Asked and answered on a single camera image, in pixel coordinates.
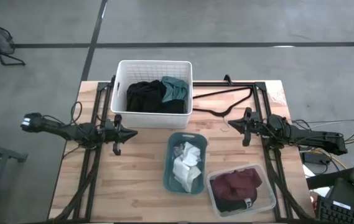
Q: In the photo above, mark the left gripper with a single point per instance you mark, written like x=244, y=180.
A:
x=116, y=133

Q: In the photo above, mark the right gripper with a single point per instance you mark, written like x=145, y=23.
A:
x=251, y=126

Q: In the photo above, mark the large black cloth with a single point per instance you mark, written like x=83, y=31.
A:
x=145, y=96

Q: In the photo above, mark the maroon cloth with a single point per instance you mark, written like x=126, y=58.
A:
x=232, y=183

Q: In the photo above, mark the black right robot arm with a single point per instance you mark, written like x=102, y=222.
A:
x=307, y=137

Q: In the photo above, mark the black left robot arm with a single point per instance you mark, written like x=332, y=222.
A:
x=71, y=132

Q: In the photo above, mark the black clothes hanger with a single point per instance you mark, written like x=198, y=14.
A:
x=220, y=114

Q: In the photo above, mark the teal plastic bin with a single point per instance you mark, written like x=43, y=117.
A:
x=168, y=174

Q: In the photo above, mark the teal green cloth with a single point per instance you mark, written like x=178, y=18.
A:
x=175, y=88

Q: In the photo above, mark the white plastic laundry basket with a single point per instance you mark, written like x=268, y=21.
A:
x=151, y=70

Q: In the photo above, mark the clear plastic container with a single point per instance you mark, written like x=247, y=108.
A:
x=267, y=199

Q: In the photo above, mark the black cloth with white label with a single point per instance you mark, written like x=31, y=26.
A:
x=229, y=205

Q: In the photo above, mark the black power adapter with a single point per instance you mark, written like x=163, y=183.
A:
x=315, y=158

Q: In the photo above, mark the black flat board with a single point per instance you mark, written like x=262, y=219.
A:
x=323, y=180

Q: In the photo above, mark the black keyboard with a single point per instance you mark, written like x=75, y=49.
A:
x=335, y=214

